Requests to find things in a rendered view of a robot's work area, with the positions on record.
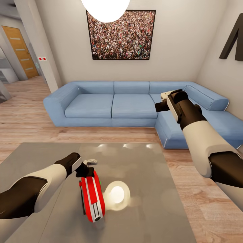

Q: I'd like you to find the radio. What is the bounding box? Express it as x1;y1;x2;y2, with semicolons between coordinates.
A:
79;170;105;222

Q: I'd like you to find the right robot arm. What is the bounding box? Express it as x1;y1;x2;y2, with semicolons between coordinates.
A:
155;89;243;212

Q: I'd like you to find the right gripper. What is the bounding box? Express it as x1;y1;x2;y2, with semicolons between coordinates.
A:
155;101;169;112

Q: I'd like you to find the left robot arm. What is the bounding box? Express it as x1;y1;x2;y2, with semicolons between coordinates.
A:
0;153;97;243

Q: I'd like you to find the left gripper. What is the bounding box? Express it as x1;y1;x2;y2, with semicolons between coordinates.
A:
76;165;95;178

